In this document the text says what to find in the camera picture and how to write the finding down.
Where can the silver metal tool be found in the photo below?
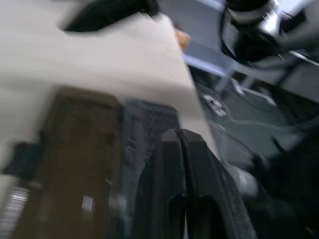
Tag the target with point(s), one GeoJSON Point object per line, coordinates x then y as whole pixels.
{"type": "Point", "coordinates": [12, 209]}

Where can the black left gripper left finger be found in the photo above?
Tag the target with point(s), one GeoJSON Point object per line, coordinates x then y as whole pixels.
{"type": "Point", "coordinates": [164, 174]}

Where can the small black block item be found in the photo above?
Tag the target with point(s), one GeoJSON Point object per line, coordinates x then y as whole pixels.
{"type": "Point", "coordinates": [22, 159]}

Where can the small orange object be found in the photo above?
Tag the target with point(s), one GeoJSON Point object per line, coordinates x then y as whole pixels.
{"type": "Point", "coordinates": [182, 37]}

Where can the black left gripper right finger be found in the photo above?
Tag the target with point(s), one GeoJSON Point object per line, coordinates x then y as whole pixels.
{"type": "Point", "coordinates": [209, 189]}

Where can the grey and black robot body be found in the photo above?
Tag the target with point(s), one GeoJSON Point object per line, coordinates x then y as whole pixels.
{"type": "Point", "coordinates": [274, 189]}

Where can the white metal frame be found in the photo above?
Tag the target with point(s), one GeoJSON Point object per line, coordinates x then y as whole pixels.
{"type": "Point", "coordinates": [231, 67]}

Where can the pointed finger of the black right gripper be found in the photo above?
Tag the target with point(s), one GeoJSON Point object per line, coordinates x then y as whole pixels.
{"type": "Point", "coordinates": [109, 15]}

